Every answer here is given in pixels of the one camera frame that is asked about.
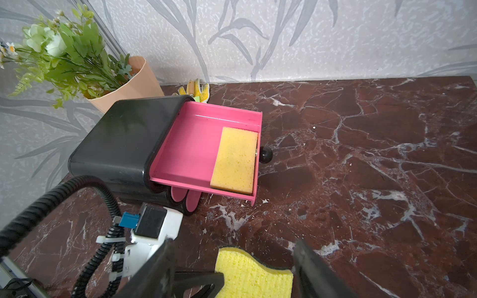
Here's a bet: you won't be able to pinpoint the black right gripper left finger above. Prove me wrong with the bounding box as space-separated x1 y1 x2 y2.
113 238 176 298

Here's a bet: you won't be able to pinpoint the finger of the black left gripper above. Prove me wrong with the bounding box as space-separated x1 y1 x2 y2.
171 270 225 298

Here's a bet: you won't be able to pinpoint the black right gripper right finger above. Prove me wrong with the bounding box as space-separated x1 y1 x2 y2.
293 240 357 298

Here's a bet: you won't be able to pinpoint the yellow wavy scrub sponge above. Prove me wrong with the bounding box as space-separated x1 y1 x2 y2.
215 247 293 298

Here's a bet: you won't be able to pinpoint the pink top drawer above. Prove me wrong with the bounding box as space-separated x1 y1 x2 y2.
149 101 263 205

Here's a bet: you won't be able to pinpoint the black drawer cabinet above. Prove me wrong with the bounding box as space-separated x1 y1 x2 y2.
68 95 192 214

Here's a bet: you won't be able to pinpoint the pink middle drawer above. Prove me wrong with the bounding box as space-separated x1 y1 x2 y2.
167 186 188 204

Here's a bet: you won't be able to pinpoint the yellow white garden glove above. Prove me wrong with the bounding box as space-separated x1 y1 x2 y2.
174 79 211 103

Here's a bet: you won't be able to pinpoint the beige flower pot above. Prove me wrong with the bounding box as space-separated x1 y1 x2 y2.
88 56 164 114

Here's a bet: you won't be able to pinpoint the green white artificial flowers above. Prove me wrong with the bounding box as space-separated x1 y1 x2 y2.
1 4 134 108

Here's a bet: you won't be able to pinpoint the black corrugated left cable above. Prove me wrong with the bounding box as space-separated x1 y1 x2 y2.
0 174 125 298

